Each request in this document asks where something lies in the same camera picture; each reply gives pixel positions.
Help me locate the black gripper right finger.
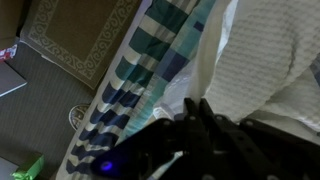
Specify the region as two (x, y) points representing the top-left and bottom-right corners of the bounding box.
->
(199, 99), (226, 134)

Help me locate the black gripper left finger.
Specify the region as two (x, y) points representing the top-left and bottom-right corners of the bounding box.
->
(184, 98), (202, 133)

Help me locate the white waffle towel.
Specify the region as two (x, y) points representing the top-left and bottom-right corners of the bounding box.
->
(153, 0), (320, 132)

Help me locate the blue plaid bed quilt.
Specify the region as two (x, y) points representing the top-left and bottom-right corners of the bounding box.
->
(54, 0), (320, 180)

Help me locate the round metal bowl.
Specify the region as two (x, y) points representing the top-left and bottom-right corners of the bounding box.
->
(68, 104), (90, 130)

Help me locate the patterned brown rug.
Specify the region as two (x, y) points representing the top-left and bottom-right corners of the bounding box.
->
(21, 0), (141, 89)

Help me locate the green box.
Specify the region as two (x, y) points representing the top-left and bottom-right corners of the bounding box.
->
(11, 153), (44, 180)

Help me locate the grey laptop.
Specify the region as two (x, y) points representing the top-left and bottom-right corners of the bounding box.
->
(0, 62), (27, 97)

